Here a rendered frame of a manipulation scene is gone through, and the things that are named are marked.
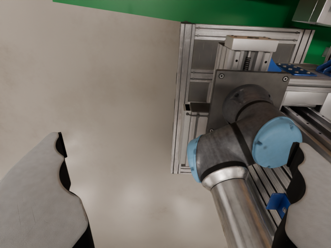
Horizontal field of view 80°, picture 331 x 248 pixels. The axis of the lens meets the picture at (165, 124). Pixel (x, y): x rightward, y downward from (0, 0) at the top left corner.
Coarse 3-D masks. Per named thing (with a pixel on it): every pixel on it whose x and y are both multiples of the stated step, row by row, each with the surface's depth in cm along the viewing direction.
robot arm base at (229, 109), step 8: (240, 88) 59; (248, 88) 58; (256, 88) 58; (232, 96) 60; (240, 96) 58; (248, 96) 56; (256, 96) 55; (264, 96) 56; (224, 104) 62; (232, 104) 58; (240, 104) 56; (248, 104) 54; (272, 104) 53; (224, 112) 62; (232, 112) 58; (240, 112) 54; (232, 120) 59
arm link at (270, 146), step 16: (256, 112) 49; (272, 112) 47; (240, 128) 47; (256, 128) 45; (272, 128) 42; (288, 128) 42; (240, 144) 46; (256, 144) 44; (272, 144) 43; (288, 144) 44; (256, 160) 45; (272, 160) 45
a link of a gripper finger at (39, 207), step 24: (48, 144) 10; (24, 168) 8; (48, 168) 8; (0, 192) 7; (24, 192) 7; (48, 192) 7; (72, 192) 7; (0, 216) 6; (24, 216) 6; (48, 216) 6; (72, 216) 6; (0, 240) 6; (24, 240) 6; (48, 240) 6; (72, 240) 6
